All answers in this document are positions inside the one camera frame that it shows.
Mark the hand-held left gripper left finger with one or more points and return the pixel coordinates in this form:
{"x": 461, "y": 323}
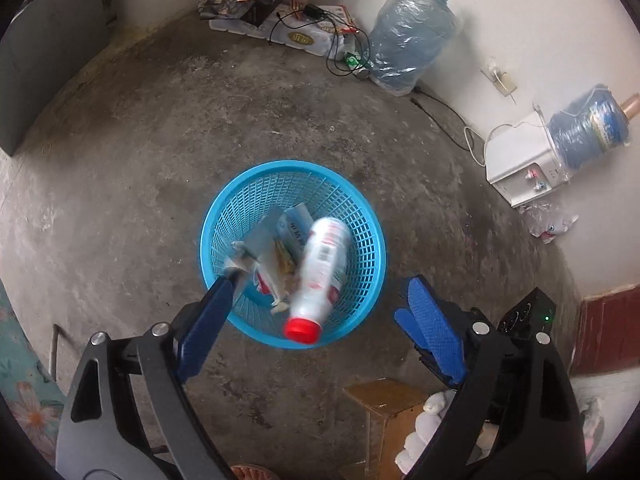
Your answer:
{"x": 205, "y": 330}

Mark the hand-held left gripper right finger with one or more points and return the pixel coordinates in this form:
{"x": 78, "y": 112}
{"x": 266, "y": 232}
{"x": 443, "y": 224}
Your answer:
{"x": 440, "y": 330}

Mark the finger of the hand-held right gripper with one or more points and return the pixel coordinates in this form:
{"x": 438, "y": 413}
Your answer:
{"x": 405, "y": 322}

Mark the silver wrapper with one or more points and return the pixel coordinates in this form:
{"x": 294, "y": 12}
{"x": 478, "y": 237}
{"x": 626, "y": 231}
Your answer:
{"x": 257, "y": 245}

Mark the white bottle red cap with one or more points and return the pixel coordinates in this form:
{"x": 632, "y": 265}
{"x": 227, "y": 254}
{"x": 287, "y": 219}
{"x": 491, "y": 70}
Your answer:
{"x": 322, "y": 265}

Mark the blue plastic mesh basket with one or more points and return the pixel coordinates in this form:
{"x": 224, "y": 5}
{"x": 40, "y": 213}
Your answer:
{"x": 325, "y": 190}

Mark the person's right hand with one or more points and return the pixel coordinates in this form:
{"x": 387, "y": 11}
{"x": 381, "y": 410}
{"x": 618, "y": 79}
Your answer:
{"x": 425, "y": 425}

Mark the red and white wrapper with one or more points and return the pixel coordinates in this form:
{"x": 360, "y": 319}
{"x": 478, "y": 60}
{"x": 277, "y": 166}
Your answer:
{"x": 267, "y": 285}

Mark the reddish brown wooden board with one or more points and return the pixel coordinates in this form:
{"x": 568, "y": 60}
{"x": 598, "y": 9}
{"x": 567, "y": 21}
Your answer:
{"x": 610, "y": 330}

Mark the brown cardboard box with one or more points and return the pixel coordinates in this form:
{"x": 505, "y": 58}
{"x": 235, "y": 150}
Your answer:
{"x": 385, "y": 410}

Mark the crumpled clear plastic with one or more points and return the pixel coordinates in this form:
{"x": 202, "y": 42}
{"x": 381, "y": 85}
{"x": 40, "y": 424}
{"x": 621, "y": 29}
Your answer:
{"x": 547, "y": 222}

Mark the pink printed clothing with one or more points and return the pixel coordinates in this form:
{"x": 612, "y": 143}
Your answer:
{"x": 592, "y": 430}

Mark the blue and white packet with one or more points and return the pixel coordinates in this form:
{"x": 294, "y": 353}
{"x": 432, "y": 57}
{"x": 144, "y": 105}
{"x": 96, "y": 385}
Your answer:
{"x": 295, "y": 225}

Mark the grey metal bar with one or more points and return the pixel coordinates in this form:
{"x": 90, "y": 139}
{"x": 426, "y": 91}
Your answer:
{"x": 56, "y": 352}

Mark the white water dispenser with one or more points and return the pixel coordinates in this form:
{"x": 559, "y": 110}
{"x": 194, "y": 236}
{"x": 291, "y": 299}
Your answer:
{"x": 520, "y": 160}

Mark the small green object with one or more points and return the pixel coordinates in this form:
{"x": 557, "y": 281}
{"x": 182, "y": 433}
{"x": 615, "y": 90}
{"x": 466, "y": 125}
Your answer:
{"x": 352, "y": 60}

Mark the clear blue water jug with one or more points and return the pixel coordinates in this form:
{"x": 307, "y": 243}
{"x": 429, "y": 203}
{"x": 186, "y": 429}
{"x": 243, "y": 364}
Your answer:
{"x": 405, "y": 35}

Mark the pack of water bottles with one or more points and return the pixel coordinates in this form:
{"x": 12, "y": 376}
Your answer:
{"x": 305, "y": 37}

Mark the grey cabinet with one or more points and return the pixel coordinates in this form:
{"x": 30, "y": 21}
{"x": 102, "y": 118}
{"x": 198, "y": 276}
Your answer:
{"x": 50, "y": 60}

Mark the white wall socket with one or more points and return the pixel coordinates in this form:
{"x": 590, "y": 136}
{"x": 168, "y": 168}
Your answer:
{"x": 500, "y": 77}

